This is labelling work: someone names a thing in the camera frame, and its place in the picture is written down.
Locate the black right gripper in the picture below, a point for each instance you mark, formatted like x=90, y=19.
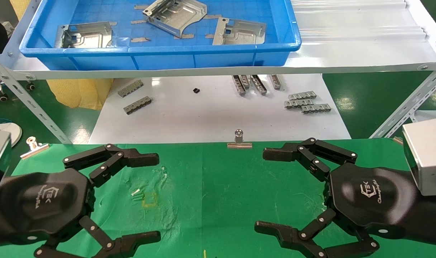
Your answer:
x=372, y=193

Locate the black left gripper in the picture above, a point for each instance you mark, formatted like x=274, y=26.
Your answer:
x=42, y=200

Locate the stamped sheet metal plate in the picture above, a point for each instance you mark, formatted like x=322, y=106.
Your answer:
x=239, y=34
x=175, y=16
x=85, y=37

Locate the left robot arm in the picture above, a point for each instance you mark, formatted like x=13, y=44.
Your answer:
x=1, y=233

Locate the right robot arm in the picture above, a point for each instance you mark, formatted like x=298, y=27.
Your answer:
x=431, y=222

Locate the silver binder clip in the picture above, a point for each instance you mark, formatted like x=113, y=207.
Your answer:
x=239, y=143
x=33, y=148
x=398, y=140

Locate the green table mat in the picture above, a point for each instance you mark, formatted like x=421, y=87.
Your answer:
x=211, y=186

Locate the grey slotted metal bar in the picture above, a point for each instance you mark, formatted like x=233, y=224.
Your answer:
x=276, y=81
x=238, y=85
x=137, y=105
x=302, y=95
x=296, y=104
x=245, y=81
x=258, y=84
x=130, y=88
x=316, y=108

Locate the white metal shelf rack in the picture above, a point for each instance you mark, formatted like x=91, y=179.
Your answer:
x=347, y=55

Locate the blue plastic bin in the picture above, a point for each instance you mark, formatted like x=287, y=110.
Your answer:
x=203, y=59

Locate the translucent ribbed plastic sheet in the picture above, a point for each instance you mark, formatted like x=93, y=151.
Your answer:
x=354, y=21

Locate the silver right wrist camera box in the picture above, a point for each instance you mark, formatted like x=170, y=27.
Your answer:
x=427, y=157

